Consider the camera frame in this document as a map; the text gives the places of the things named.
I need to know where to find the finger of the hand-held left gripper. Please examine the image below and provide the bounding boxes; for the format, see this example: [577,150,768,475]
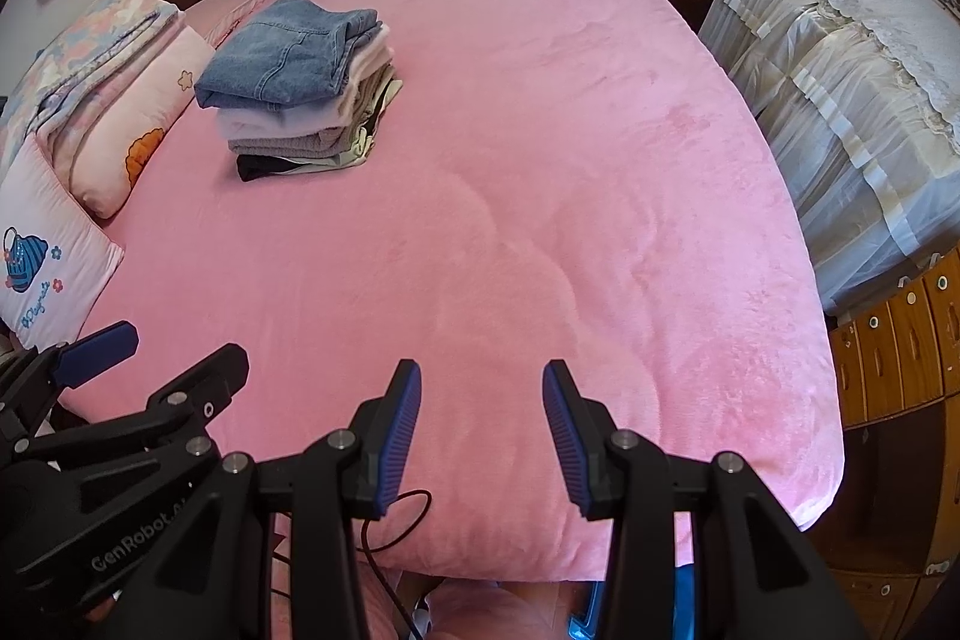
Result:
[45,344,250,461]
[0,321,140,431]

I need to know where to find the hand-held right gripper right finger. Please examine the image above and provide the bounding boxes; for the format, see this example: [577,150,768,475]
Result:
[541,359,852,640]

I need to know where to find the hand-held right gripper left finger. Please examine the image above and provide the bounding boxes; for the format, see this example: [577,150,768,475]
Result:
[139,359,423,640]

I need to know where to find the blue denim jacket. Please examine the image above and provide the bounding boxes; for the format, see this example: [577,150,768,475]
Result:
[193,0,383,112]

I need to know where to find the stack of folded clothes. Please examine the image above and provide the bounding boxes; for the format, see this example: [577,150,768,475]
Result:
[216,29,395,139]

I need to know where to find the white pillow with blue print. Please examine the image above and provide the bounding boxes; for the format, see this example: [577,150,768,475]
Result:
[0,137,127,345]

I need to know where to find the blue plastic stool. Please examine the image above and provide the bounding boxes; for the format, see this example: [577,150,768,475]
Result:
[566,561,695,640]

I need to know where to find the black folded garment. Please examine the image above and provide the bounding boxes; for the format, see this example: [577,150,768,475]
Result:
[236,154,301,184]

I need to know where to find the pink pillow with orange flower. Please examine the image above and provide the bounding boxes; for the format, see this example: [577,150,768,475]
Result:
[34,25,218,220]

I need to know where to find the grey folded garment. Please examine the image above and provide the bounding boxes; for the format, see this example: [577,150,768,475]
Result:
[227,126,353,157]

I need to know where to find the pink plush bed blanket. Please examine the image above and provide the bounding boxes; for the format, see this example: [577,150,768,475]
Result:
[75,0,847,581]

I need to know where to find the beige striped folded garment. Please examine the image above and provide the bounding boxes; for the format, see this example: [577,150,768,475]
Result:
[341,62,402,169]

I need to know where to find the floral folded quilt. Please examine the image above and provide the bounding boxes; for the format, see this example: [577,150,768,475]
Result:
[0,0,185,146]

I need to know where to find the wooden drawer cabinet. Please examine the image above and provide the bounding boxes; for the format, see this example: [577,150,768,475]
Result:
[810,250,960,633]

